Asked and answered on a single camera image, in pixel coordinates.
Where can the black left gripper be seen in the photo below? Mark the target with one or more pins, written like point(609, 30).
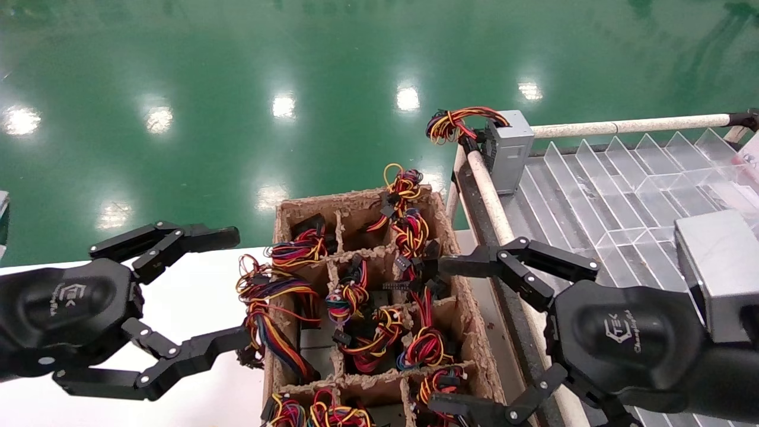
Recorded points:
point(65, 308)

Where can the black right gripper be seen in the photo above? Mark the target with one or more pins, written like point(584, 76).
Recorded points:
point(628, 338)

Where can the brown pulp divider tray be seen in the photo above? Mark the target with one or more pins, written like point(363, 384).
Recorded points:
point(474, 332)

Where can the white rack leg pipe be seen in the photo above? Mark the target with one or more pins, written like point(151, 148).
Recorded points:
point(453, 198)

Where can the clear acrylic divider tray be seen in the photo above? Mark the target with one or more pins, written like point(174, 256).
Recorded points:
point(622, 196)

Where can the black pipe corner connector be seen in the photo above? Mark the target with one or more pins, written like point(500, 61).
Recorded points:
point(468, 145)
point(744, 118)

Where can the short white rack pipe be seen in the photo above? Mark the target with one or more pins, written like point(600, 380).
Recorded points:
point(736, 134)

